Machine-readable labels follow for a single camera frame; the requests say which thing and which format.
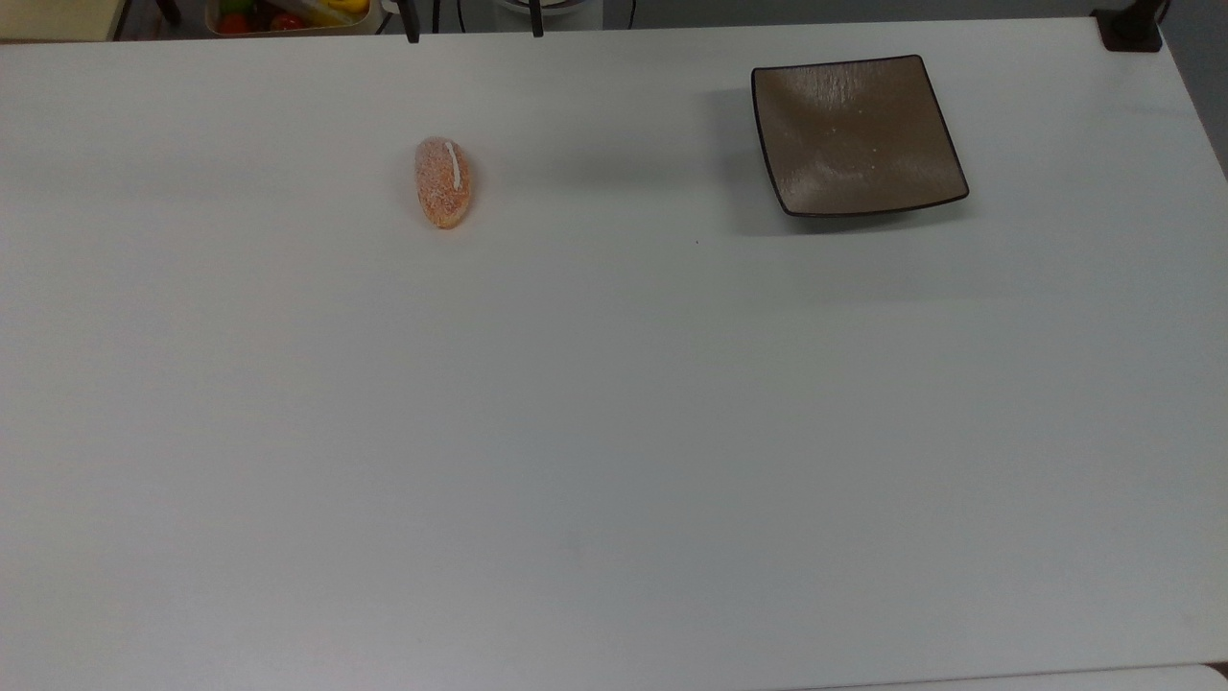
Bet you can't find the sugared oval bread roll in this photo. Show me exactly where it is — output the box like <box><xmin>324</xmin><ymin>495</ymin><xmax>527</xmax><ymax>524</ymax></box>
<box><xmin>414</xmin><ymin>137</ymin><xmax>473</xmax><ymax>229</ymax></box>

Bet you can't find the beige plastic bin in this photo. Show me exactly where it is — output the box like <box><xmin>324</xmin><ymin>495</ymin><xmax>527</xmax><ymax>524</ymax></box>
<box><xmin>203</xmin><ymin>0</ymin><xmax>383</xmax><ymax>37</ymax></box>

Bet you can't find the black table clamp mount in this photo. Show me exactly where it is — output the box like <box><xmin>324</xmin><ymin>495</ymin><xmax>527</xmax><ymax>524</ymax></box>
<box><xmin>1092</xmin><ymin>0</ymin><xmax>1171</xmax><ymax>53</ymax></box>

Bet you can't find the beige cabinet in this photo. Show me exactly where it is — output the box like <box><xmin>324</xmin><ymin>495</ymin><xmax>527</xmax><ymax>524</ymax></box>
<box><xmin>0</xmin><ymin>0</ymin><xmax>130</xmax><ymax>43</ymax></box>

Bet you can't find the square brown ceramic plate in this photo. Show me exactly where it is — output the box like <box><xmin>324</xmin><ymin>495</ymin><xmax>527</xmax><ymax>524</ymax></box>
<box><xmin>750</xmin><ymin>55</ymin><xmax>970</xmax><ymax>219</ymax></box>

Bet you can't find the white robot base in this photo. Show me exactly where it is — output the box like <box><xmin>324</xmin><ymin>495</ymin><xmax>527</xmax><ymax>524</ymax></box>
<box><xmin>493</xmin><ymin>0</ymin><xmax>606</xmax><ymax>32</ymax></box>

